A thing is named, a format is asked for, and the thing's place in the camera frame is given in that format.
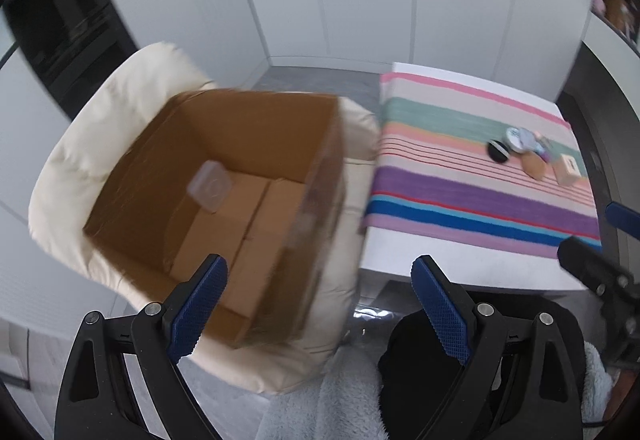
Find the round white tin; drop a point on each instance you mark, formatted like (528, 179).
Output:
(516, 138)

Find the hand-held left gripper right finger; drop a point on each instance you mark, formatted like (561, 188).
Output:
(440, 310)

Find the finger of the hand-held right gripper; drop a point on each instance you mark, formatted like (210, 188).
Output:
(592, 265)
(622, 216)

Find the pink square box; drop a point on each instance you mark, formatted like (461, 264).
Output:
(567, 170)

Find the cream padded chair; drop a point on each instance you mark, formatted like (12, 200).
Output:
(100, 120)

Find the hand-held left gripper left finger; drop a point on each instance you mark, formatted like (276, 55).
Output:
(200, 305)

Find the black round puff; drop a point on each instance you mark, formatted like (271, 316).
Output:
(499, 151)

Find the cardboard box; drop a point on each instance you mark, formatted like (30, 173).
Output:
(150, 160)

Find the striped cloth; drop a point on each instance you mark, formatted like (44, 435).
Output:
(450, 190)

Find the beige makeup puff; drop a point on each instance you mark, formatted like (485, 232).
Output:
(533, 166)

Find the clear plastic container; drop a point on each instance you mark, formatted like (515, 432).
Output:
(210, 185)

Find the pink plush toy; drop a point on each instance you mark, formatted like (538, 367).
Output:
(600, 2)

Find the brown cardboard carton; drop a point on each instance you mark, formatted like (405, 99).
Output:
(620, 12)

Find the dark glass cabinet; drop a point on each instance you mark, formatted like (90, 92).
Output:
(65, 20)

